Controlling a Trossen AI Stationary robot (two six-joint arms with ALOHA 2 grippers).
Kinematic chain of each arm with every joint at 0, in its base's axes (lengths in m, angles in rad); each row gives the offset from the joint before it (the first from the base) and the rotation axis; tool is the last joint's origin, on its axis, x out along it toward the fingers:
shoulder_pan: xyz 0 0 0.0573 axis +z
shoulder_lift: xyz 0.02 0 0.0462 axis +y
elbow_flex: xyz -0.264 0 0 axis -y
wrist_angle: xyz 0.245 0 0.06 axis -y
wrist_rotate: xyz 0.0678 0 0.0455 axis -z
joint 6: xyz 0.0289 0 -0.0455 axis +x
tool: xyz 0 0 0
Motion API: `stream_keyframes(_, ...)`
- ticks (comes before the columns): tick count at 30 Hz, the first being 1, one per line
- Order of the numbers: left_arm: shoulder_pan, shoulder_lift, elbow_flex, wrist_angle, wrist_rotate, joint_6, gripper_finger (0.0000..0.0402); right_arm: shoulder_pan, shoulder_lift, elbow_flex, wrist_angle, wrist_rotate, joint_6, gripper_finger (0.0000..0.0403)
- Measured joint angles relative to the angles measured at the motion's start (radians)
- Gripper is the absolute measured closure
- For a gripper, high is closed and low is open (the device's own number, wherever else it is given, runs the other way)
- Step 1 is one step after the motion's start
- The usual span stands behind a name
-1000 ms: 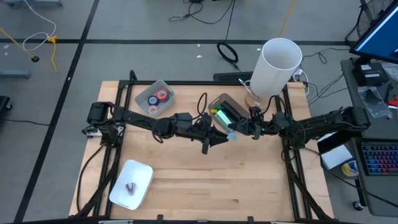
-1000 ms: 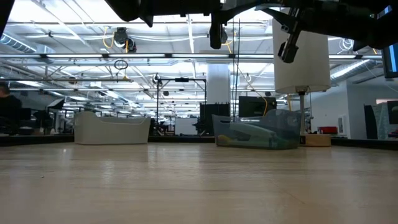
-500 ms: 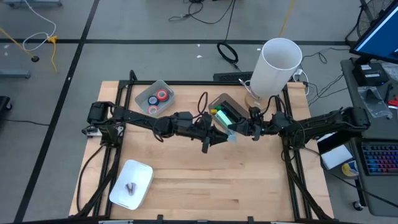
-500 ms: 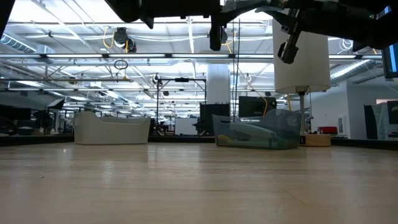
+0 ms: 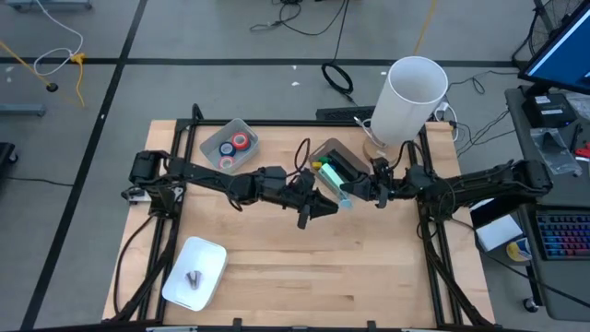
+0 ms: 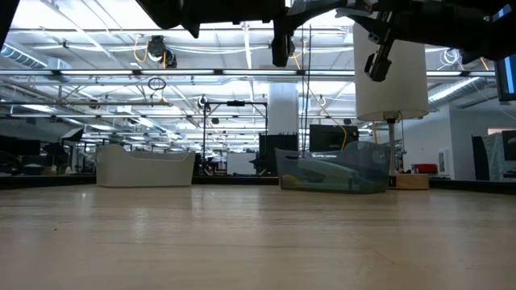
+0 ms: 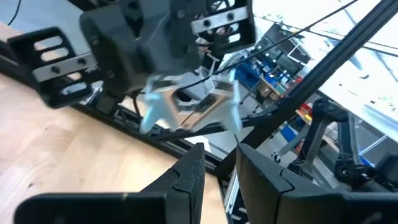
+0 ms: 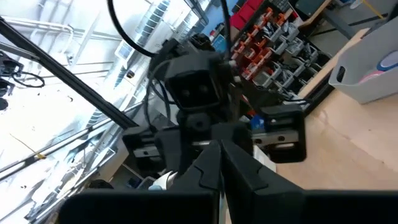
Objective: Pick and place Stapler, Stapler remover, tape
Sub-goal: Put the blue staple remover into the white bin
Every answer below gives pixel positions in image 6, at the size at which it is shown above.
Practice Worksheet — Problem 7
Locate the computer monitor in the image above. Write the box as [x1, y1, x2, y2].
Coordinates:
[494, 56, 516, 102]

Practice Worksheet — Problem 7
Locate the light grey plastic bin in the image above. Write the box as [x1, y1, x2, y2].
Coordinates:
[95, 143, 198, 189]

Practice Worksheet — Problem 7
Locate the black ceiling cable reel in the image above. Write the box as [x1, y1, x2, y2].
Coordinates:
[145, 35, 179, 69]

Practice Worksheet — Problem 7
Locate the table lamp white shade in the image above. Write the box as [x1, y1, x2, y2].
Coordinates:
[352, 22, 431, 191]

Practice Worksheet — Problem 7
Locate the translucent grey plastic bin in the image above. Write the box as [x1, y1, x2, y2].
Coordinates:
[274, 140, 391, 195]

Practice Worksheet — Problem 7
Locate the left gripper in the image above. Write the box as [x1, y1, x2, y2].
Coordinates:
[135, 0, 288, 40]

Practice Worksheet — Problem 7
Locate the black background monitor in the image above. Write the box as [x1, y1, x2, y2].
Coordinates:
[308, 123, 360, 154]

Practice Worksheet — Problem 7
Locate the black cabinet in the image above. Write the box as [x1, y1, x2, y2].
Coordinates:
[258, 133, 300, 176]

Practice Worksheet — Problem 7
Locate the yellow mini stapler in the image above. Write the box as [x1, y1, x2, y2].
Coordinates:
[281, 174, 302, 191]

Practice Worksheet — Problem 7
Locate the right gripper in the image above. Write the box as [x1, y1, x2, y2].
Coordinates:
[270, 0, 408, 83]

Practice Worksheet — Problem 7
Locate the white column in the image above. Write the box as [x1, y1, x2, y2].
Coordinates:
[267, 82, 301, 136]

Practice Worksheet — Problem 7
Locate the white board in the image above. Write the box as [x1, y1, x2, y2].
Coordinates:
[226, 151, 258, 176]

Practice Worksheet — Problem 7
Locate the red box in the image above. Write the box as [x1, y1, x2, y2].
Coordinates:
[411, 163, 439, 175]

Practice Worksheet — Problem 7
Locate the black camera rig frame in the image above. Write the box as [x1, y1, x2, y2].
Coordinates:
[202, 100, 269, 175]

